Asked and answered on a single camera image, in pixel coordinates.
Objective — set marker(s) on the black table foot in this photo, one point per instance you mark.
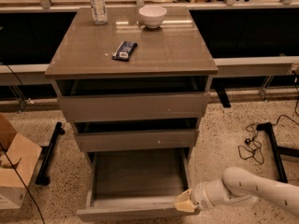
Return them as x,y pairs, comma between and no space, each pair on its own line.
277,150
42,177

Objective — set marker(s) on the white ceramic bowl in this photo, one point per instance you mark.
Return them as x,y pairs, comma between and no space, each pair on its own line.
152,16

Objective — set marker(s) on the black left table foot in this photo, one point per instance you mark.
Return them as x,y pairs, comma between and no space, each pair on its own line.
42,177

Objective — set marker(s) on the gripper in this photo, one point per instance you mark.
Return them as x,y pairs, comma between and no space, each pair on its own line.
199,196

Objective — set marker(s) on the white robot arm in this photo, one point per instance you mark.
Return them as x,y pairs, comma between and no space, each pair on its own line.
238,187

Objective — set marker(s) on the clear plastic water bottle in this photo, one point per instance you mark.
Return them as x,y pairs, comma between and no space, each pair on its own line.
99,11

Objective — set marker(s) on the grey top drawer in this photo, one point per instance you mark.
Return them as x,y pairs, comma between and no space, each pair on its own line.
133,98

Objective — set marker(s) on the black right table foot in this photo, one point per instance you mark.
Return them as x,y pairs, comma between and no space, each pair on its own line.
277,150

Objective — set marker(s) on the grey drawer cabinet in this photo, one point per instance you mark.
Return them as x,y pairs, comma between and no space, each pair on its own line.
175,49

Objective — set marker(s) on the grey drawer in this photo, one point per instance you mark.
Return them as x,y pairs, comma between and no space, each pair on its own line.
136,134
136,184
133,98

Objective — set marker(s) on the open cardboard box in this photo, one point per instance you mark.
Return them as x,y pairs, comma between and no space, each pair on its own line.
18,162

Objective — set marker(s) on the grey bottom drawer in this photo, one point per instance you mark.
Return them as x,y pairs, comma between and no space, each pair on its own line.
136,184

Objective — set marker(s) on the grey middle drawer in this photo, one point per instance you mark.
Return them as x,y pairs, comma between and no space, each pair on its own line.
136,134

